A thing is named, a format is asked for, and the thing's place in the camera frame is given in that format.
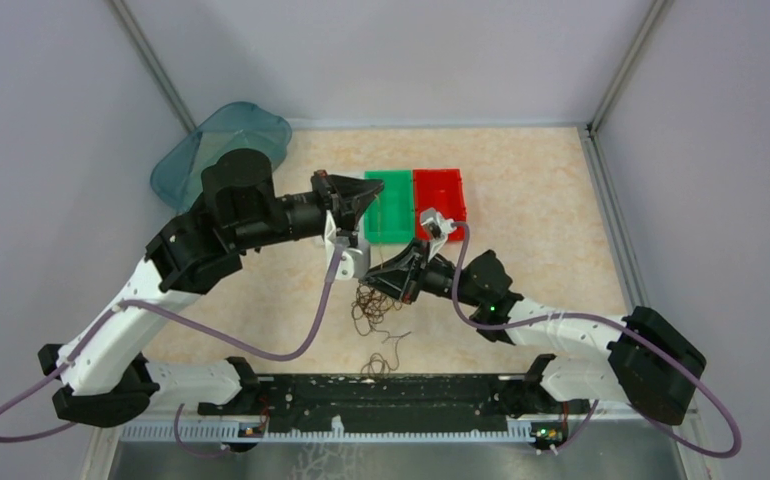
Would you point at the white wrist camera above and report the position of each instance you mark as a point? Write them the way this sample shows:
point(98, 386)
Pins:
point(438, 229)
point(347, 255)

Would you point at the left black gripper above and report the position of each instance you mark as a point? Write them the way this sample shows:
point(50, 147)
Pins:
point(360, 192)

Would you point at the green plastic bin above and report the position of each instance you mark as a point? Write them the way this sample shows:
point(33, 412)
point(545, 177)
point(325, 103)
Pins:
point(390, 218)

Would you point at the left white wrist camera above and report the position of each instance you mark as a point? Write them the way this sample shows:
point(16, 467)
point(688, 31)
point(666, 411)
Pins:
point(347, 255)

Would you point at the white slotted cable duct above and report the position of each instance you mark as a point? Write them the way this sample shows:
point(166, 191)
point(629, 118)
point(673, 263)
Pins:
point(237, 432)

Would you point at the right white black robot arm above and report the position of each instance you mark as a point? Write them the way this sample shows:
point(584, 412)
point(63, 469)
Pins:
point(638, 359)

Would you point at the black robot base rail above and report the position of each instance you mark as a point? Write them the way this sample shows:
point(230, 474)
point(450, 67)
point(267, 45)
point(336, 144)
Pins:
point(399, 404)

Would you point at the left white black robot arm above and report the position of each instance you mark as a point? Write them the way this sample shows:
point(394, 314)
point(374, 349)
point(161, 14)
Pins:
point(106, 380)

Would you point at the white plastic bin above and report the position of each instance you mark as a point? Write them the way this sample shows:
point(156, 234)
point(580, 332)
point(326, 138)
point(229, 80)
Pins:
point(354, 175)

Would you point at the teal translucent plastic tub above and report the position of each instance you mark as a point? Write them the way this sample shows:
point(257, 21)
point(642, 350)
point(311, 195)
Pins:
point(176, 178)

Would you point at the red plastic bin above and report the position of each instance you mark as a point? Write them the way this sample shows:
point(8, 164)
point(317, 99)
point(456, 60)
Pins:
point(441, 189)

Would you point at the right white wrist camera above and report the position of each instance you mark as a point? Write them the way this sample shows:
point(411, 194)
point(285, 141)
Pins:
point(438, 229)

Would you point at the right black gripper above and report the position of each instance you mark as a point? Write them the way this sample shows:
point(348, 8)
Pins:
point(399, 277)

